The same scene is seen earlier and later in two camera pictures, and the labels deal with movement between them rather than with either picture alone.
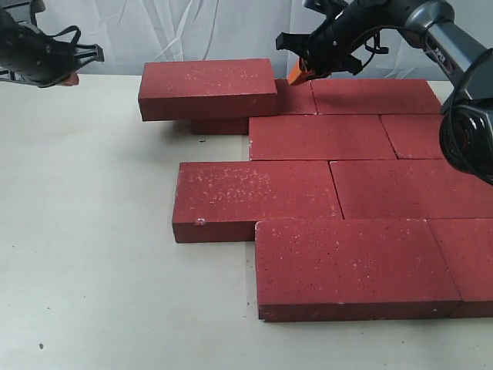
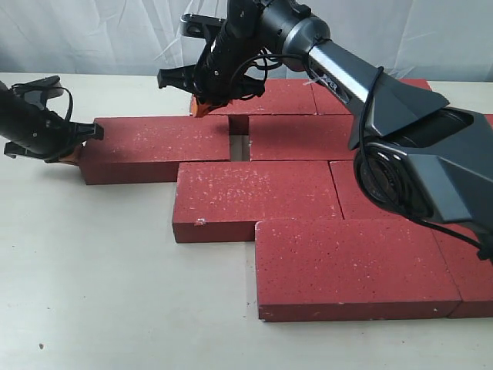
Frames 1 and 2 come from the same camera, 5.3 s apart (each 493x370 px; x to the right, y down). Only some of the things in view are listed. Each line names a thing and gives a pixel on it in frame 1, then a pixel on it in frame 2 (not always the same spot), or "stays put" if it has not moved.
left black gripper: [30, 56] -> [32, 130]
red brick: [198, 89] -> [148, 149]
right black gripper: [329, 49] -> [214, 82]
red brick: [319, 137] stays put
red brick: [352, 270] stays put
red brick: [219, 202] stays put
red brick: [466, 244] stays put
